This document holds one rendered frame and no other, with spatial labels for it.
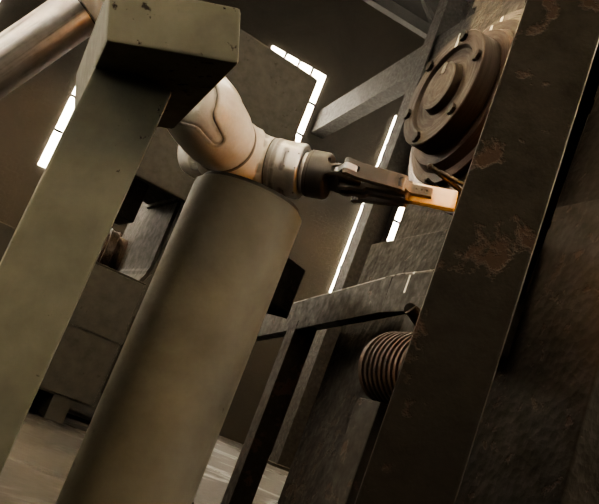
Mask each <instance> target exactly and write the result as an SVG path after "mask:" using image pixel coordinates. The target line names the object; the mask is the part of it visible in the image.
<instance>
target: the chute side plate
mask: <svg viewBox="0 0 599 504"><path fill-rule="evenodd" d="M409 275H411V276H410V279H409V282H408V285H407V288H406V291H405V293H403V292H404V289H405V286H406V283H407V280H408V278H409ZM409 275H400V276H393V277H388V278H385V279H381V280H377V281H374V282H370V283H366V284H363V285H359V286H355V287H352V288H348V289H344V290H341V291H337V292H333V293H330V294H326V295H323V296H319V297H315V298H312V299H308V300H304V301H301V302H297V303H293V305H292V307H291V310H290V312H289V315H288V318H287V319H285V318H282V317H278V316H274V315H271V314H267V313H266V315H265V318H264V321H263V323H262V326H261V328H260V331H259V333H258V336H257V338H258V337H263V336H268V335H273V334H278V333H283V332H286V331H287V329H288V326H289V323H290V321H291V320H299V322H298V325H297V327H296V329H297V330H299V329H304V328H309V327H314V326H319V325H324V324H329V323H334V322H339V321H345V320H350V319H355V318H360V317H365V316H370V315H375V314H380V313H405V312H404V307H405V305H406V304H408V303H410V301H411V298H412V297H421V296H425V295H426V292H427V289H428V287H429V284H430V281H431V278H432V275H433V272H427V273H418V274H409Z"/></svg>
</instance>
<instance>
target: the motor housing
mask: <svg viewBox="0 0 599 504"><path fill-rule="evenodd" d="M412 333H413V332H398V331H391V332H386V333H383V334H381V335H379V336H377V337H376V338H374V339H373V340H371V341H370V342H369V343H368V344H367V345H366V346H365V348H364V350H363V351H362V353H361V356H360V359H359V363H358V377H359V381H360V385H361V387H362V389H363V391H364V392H365V394H366V395H367V396H368V397H369V398H370V399H371V400H370V399H365V398H358V399H357V402H356V405H355V408H354V411H353V414H352V416H351V419H350V422H349V425H348V428H347V431H346V434H345V436H344V439H343V442H342V445H341V448H340V451H339V453H338V456H337V459H336V462H335V465H334V468H333V470H332V473H331V476H330V479H329V482H328V485H327V488H326V490H325V493H324V496H323V499H322V502H321V504H354V503H355V500H356V497H357V494H358V491H359V488H360V485H361V483H362V480H363V477H364V474H365V471H366V468H367V465H368V462H369V459H370V456H371V453H372V450H373V447H374V444H375V442H376V439H377V436H378V433H379V430H380V427H381V424H382V421H383V418H384V415H385V412H386V409H387V406H388V404H389V401H390V398H391V395H392V392H393V389H394V386H395V383H396V380H397V377H398V374H399V371H400V368H401V366H402V363H403V360H404V357H405V354H406V351H407V348H408V345H409V342H410V339H411V336H412Z"/></svg>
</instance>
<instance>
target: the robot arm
mask: <svg viewBox="0 0 599 504"><path fill-rule="evenodd" d="M103 2H104V0H48V1H46V2H45V3H43V4H42V5H40V6H39V7H37V8H36V9H34V10H33V11H32V12H30V13H29V14H27V15H26V16H24V17H23V18H21V19H20V20H18V21H17V22H16V23H14V24H13V25H11V26H10V27H8V28H7V29H5V30H4V31H2V32H1V33H0V99H2V98H3V97H5V96H6V95H7V94H9V93H10V92H12V91H13V90H15V89H16V88H17V87H19V86H20V85H22V84H23V83H24V82H26V81H27V80H29V79H30V78H32V77H33V76H34V75H36V74H37V73H39V72H40V71H42V70H43V69H44V68H46V67H47V66H49V65H50V64H52V63H53V62H54V61H56V60H57V59H59V58H60V57H61V56H63V55H64V54H66V53H67V52H69V51H70V50H71V49H73V48H74V47H76V46H77V45H79V44H80V43H81V42H83V41H84V40H86V39H87V38H88V37H90V36H91V34H92V31H93V28H94V26H95V23H96V20H97V18H98V15H99V12H100V10H101V7H102V4H103ZM167 129H168V131H169V132H170V134H171V135H172V137H173V138H174V139H175V141H176V142H177V143H178V149H177V157H178V162H179V165H180V167H181V169H182V170H183V171H184V172H185V173H186V174H188V175H189V176H191V177H193V178H194V179H196V178H197V177H198V176H201V175H204V173H206V172H208V171H222V172H228V173H232V174H236V175H240V176H243V177H246V178H249V179H251V180H254V181H256V182H259V183H261V184H263V185H265V186H267V187H269V188H271V189H273V190H275V191H277V192H278V193H280V194H282V195H283V196H285V197H289V198H294V199H299V198H300V197H301V196H302V195H304V196H306V197H311V198H315V199H320V200H324V199H326V198H327V197H328V195H329V193H330V192H332V191H334V192H336V193H339V194H340V195H342V196H347V197H350V196H351V202H352V203H369V204H378V205H386V206H395V207H404V208H405V207H407V204H415V205H420V206H425V207H430V208H435V209H440V210H445V211H450V212H454V209H455V205H456V201H457V197H458V191H455V190H450V189H445V188H440V187H435V186H429V185H424V184H419V183H414V182H412V181H410V180H408V176H407V175H404V174H400V173H397V172H393V171H390V170H386V169H383V168H379V167H376V166H372V165H369V164H365V163H362V162H359V161H357V160H354V159H352V158H350V157H346V159H345V162H344V164H341V163H336V159H335V156H334V154H332V153H330V152H324V151H319V150H312V151H311V148H310V146H309V145H308V144H306V143H300V142H295V141H290V140H285V139H282V138H275V137H271V136H269V135H267V134H265V132H264V131H263V130H262V129H260V128H258V127H257V126H255V125H254V124H252V122H251V119H250V116H249V114H248V112H247V110H246V108H245V106H244V105H243V103H242V100H241V97H240V95H239V94H238V92H237V90H236V89H235V87H234V86H233V85H232V84H231V83H230V81H229V80H228V79H227V78H226V77H224V78H223V79H222V80H221V81H220V82H219V83H218V84H217V85H216V86H215V87H214V88H213V89H212V90H211V91H210V92H209V93H208V94H207V95H206V96H205V97H204V98H203V99H202V100H201V101H200V102H199V103H198V104H197V105H196V106H195V107H194V108H193V109H192V110H191V111H190V112H189V113H188V114H187V115H186V116H185V117H184V118H183V119H182V120H181V121H180V122H179V123H178V124H177V126H176V127H175V128H172V129H170V128H167Z"/></svg>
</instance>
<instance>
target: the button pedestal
mask: <svg viewBox="0 0 599 504"><path fill-rule="evenodd" d="M240 15H241V13H240V9H238V8H235V7H230V6H225V5H220V4H215V3H210V2H205V1H200V0H104V2H103V4H102V7H101V10H100V12H99V15H98V18H97V20H96V23H95V26H94V28H93V31H92V34H91V36H90V39H89V42H88V44H87V47H86V50H85V52H84V55H83V58H82V60H81V63H80V66H79V68H78V71H77V74H76V88H75V102H74V110H73V112H72V114H71V116H70V118H69V120H68V122H67V125H66V127H65V129H64V131H63V133H62V135H61V137H60V139H59V141H58V143H57V145H56V147H55V149H54V151H53V154H52V156H51V158H50V160H49V162H48V164H47V166H46V168H45V170H44V172H43V174H42V176H41V178H40V180H39V183H38V185H37V187H36V189H35V191H34V193H33V195H32V197H31V199H30V201H29V203H28V205H27V207H26V210H25V212H24V214H23V216H22V218H21V220H20V222H19V224H18V226H17V228H16V230H15V232H14V234H13V236H12V239H11V241H10V243H9V245H8V247H7V249H6V251H5V253H4V255H3V257H2V259H1V261H0V474H1V471H2V469H3V467H4V465H5V462H6V460H7V458H8V456H9V454H10V451H11V449H12V447H13V445H14V443H15V440H16V438H17V436H18V434H19V431H20V429H21V427H22V425H23V423H24V420H25V418H26V416H27V414H28V412H29V409H30V407H31V405H32V403H33V400H34V398H35V396H36V394H37V392H38V389H39V387H40V385H41V383H42V381H43V378H44V376H45V374H46V372H47V369H48V367H49V365H50V363H51V361H52V358H53V356H54V354H55V352H56V350H57V347H58V345H59V343H60V341H61V338H62V336H63V334H64V332H65V330H66V327H67V325H68V323H69V321H70V319H71V316H72V314H73V312H74V310H75V307H76V305H77V303H78V301H79V299H80V296H81V294H82V292H83V290H84V288H85V285H86V283H87V281H88V279H89V276H90V274H91V272H92V270H93V268H94V265H95V263H96V261H97V259H98V257H99V254H100V252H101V250H102V248H103V245H104V243H105V241H106V239H107V237H108V234H109V232H110V230H111V228H112V226H113V223H114V221H115V219H116V217H117V214H118V212H119V210H120V208H121V206H122V203H123V201H124V199H125V197H126V195H127V192H128V190H129V188H130V186H131V183H132V181H133V179H134V177H135V175H136V172H137V170H138V168H139V166H140V164H141V161H142V159H143V157H144V155H145V152H146V150H147V148H148V146H149V144H150V141H151V139H152V137H153V135H154V133H155V130H156V128H157V127H163V128H170V129H172V128H175V127H176V126H177V124H178V123H179V122H180V121H181V120H182V119H183V118H184V117H185V116H186V115H187V114H188V113H189V112H190V111H191V110H192V109H193V108H194V107H195V106H196V105H197V104H198V103H199V102H200V101H201V100H202V99H203V98H204V97H205V96H206V95H207V94H208V93H209V92H210V91H211V90H212V89H213V88H214V87H215V86H216V85H217V84H218V83H219V82H220V81H221V80H222V79H223V78H224V77H225V76H226V75H227V74H228V73H229V72H230V71H231V70H232V69H233V68H234V67H235V66H236V65H237V63H238V57H239V36H240Z"/></svg>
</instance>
